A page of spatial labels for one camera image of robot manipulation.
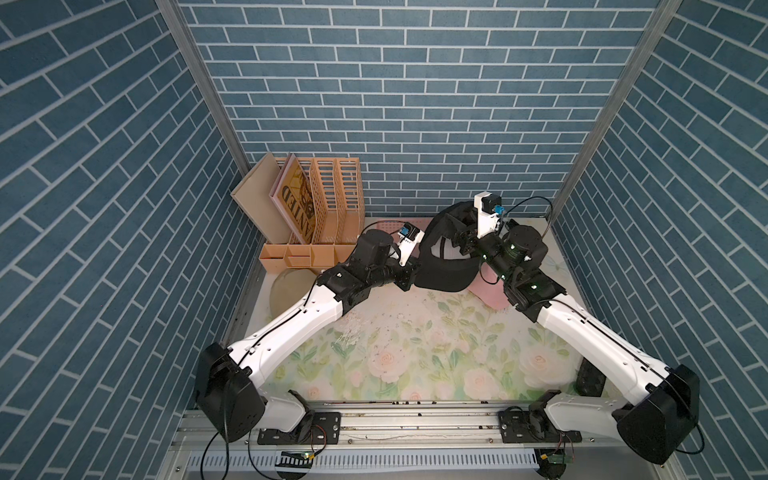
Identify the black baseball cap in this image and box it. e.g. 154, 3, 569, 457
414, 201, 479, 292

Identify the pink baseball cap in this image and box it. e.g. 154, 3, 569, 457
468, 277, 510, 311

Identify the beige baseball cap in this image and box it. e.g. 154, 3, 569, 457
269, 269, 316, 318

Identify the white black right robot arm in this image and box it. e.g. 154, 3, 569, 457
449, 217, 700, 465

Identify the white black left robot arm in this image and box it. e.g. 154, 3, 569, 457
194, 223, 424, 443

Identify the pink perforated plastic basket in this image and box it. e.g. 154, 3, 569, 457
372, 217, 431, 239

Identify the floral table mat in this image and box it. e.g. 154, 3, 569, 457
245, 284, 582, 401

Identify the peach plastic desk organizer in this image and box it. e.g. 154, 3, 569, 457
259, 155, 365, 274

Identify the wanted poster book pink edge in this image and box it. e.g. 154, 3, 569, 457
270, 153, 316, 244

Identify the beige flat board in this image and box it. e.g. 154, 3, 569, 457
231, 153, 291, 244

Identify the black round object on mat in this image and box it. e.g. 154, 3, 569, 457
574, 358, 606, 397

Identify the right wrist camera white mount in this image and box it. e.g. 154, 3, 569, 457
474, 192, 504, 239

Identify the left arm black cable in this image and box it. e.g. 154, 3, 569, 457
359, 220, 403, 238

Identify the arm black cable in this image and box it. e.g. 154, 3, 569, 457
502, 196, 554, 226
359, 220, 403, 238

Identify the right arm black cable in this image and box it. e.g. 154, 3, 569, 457
502, 196, 554, 226

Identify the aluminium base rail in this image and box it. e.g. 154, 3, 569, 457
158, 401, 684, 479

